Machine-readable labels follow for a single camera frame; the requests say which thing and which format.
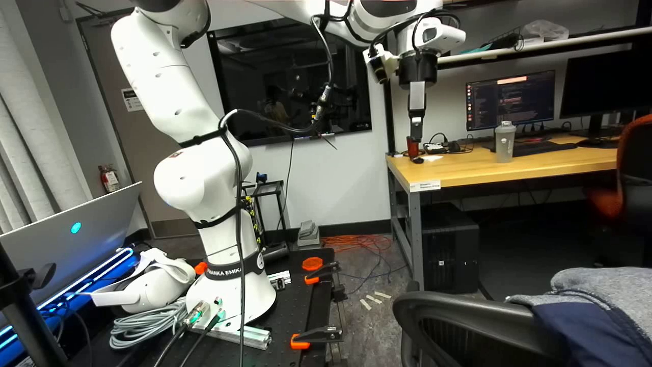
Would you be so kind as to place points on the dark computer monitor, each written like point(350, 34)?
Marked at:
point(608, 82)

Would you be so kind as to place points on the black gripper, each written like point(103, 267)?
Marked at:
point(416, 72)

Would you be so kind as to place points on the small red cup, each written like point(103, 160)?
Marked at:
point(413, 148)

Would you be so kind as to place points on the orange black office chair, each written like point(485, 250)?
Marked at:
point(631, 201)

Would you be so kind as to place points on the translucent plastic bottle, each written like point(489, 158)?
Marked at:
point(504, 142)

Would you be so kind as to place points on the black computer tower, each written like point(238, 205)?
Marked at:
point(451, 250)

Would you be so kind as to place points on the wall mounted black screen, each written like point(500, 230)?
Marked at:
point(278, 70)

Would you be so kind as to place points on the grey and navy jacket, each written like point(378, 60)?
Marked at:
point(602, 314)

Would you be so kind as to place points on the upper orange black clamp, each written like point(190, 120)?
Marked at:
point(316, 271)

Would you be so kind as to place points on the black mesh office chair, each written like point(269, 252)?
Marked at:
point(455, 331)

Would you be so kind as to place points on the red fire extinguisher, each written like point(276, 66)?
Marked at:
point(108, 178)

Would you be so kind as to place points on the wooden top desk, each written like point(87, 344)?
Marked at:
point(413, 182)

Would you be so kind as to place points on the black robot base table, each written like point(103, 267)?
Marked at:
point(298, 309)

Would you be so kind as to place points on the lower orange black clamp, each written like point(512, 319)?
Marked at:
point(302, 342)

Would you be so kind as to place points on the silver laptop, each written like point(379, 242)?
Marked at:
point(76, 239)

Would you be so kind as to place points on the lit computer monitor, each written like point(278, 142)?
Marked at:
point(520, 98)

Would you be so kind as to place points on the orange black clamp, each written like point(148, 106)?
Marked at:
point(302, 342)
point(316, 271)

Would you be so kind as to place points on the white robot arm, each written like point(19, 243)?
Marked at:
point(204, 176)

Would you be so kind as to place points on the grey door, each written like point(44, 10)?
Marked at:
point(141, 143)

